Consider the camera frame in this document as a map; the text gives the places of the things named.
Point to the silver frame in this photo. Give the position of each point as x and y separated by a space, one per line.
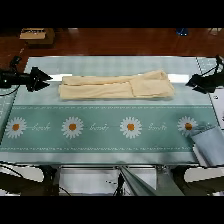
143 181

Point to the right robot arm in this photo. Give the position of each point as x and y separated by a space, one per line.
200 182

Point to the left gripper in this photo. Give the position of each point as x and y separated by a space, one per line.
19 79

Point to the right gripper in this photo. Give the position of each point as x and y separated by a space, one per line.
213 82

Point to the cardboard box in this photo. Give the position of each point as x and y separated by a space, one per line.
37 35

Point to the cream garment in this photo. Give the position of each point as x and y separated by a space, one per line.
116 86

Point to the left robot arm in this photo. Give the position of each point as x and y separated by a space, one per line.
23 181

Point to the light blue garment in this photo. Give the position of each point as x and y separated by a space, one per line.
210 143

